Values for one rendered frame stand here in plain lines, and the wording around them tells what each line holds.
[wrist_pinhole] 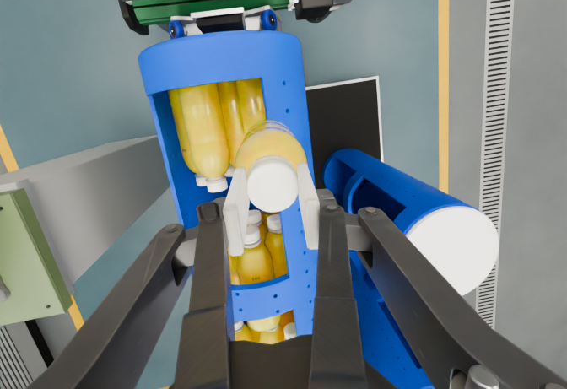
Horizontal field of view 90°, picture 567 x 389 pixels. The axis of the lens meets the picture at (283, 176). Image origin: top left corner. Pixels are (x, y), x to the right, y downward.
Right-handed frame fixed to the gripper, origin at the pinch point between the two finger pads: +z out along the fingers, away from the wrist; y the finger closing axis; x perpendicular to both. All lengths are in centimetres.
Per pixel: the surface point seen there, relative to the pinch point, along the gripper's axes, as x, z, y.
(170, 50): 11.8, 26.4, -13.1
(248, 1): 24, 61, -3
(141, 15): 22, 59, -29
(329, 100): -8, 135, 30
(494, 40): 16, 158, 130
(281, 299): -30.1, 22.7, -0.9
